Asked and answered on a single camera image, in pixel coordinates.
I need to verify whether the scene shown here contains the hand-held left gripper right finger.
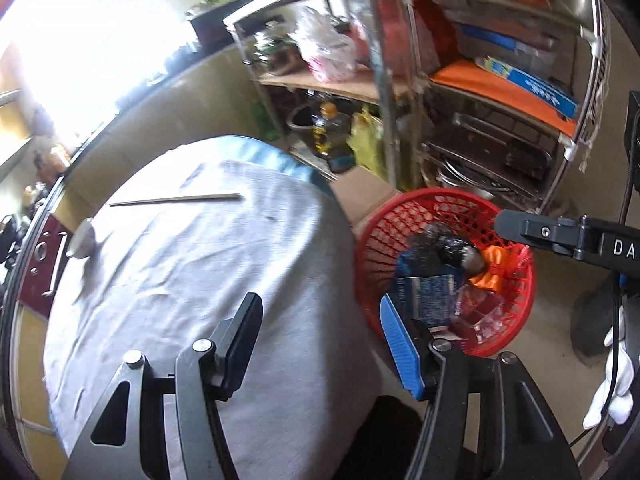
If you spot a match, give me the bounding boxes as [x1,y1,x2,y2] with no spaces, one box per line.
[379,294,583,480]

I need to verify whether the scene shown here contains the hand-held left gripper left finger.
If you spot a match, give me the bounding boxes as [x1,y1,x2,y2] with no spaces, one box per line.
[62,292,264,480]

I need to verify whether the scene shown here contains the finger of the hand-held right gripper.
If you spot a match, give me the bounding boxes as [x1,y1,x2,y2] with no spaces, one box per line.
[495,209,601,261]

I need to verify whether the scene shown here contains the blue white carton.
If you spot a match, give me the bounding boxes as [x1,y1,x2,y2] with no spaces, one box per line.
[392,272,468,331]

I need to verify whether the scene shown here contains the dark foil wrapper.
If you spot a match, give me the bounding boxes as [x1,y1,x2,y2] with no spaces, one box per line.
[407,223,483,281]

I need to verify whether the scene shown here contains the red plastic basket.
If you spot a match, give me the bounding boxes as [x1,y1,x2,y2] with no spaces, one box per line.
[354,187,537,358]

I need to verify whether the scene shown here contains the person's right hand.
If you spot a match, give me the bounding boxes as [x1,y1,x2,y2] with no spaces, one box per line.
[582,305,632,431]

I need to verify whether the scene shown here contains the grey tablecloth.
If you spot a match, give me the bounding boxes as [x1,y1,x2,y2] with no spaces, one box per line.
[42,152,386,480]

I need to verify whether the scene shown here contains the steel rectangular tray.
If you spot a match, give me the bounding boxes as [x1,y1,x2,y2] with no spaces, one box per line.
[425,112,556,196]

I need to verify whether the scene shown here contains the flat blue box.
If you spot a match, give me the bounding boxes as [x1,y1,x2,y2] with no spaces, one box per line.
[507,67,578,116]

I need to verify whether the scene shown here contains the long thin stick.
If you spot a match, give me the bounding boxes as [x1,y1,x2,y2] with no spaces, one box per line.
[109,192,242,207]

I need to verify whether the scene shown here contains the orange shelf mat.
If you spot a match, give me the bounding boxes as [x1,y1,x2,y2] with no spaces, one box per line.
[430,57,578,138]

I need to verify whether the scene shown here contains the cardboard box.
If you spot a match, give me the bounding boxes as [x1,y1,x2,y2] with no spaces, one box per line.
[327,165,401,228]

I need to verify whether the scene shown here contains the white bowl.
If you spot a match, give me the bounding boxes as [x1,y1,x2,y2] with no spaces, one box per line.
[67,217,98,259]

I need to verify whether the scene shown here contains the folded dark jeans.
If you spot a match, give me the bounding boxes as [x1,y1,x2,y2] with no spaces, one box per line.
[220,134,333,196]

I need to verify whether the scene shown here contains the yellow plastic bag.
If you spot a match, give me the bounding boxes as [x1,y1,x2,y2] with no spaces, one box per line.
[347,105,388,181]

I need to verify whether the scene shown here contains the metal storage rack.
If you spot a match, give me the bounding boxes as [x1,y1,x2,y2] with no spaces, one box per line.
[222,0,613,216]

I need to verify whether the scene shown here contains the dark red oven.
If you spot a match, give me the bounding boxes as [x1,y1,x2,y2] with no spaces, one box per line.
[17,210,76,321]

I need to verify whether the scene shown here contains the cooking oil bottle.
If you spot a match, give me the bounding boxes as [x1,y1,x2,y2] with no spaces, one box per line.
[312,101,353,158]

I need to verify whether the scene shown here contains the yellow base cabinets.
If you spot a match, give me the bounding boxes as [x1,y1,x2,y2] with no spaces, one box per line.
[65,42,271,231]

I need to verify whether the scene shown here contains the pink plastic bag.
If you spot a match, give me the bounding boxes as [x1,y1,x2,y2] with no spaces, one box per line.
[290,6,358,83]

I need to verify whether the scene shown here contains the black microwave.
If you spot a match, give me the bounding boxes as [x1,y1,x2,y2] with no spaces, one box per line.
[187,0,256,53]

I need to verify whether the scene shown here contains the bright window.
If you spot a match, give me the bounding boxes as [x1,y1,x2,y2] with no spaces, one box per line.
[0,0,201,126]

